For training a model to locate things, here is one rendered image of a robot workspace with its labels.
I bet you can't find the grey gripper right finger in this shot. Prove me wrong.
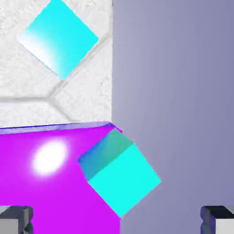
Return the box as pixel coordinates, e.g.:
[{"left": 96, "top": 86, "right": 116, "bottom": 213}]
[{"left": 200, "top": 205, "right": 234, "bottom": 234}]

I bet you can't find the large magenta box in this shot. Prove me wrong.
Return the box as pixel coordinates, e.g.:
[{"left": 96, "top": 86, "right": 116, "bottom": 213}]
[{"left": 0, "top": 121, "right": 123, "bottom": 234}]

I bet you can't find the small cyan cube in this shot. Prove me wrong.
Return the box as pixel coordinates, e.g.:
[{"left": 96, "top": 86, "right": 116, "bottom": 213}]
[
  {"left": 77, "top": 127, "right": 162, "bottom": 218},
  {"left": 18, "top": 0, "right": 100, "bottom": 81}
]

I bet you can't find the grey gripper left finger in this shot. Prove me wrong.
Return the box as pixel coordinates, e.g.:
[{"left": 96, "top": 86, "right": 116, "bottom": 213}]
[{"left": 0, "top": 205, "right": 34, "bottom": 234}]

